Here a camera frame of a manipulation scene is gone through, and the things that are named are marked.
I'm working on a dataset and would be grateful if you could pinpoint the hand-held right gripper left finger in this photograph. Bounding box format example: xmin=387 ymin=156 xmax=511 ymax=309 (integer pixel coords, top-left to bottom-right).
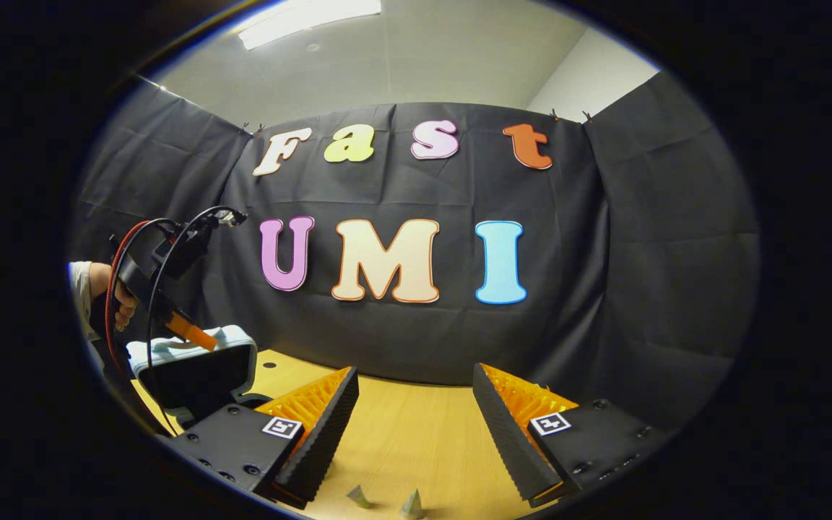
xmin=163 ymin=365 xmax=360 ymax=510

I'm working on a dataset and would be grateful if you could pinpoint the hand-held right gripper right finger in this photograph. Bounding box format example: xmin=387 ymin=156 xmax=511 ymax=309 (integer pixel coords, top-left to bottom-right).
xmin=471 ymin=363 xmax=670 ymax=506

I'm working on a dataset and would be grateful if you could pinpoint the light blue suitcase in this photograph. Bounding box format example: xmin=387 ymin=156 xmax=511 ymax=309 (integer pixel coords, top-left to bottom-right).
xmin=126 ymin=325 xmax=272 ymax=427

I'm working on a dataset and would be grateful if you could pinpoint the black backdrop cloth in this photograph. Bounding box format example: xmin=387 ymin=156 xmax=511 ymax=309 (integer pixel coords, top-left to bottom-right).
xmin=68 ymin=69 xmax=762 ymax=434

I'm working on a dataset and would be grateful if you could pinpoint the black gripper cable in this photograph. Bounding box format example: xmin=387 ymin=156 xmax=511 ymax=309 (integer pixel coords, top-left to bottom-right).
xmin=145 ymin=206 xmax=247 ymax=405

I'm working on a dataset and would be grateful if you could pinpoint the red gripper cable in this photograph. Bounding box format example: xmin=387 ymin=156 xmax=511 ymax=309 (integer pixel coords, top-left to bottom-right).
xmin=104 ymin=220 xmax=171 ymax=376

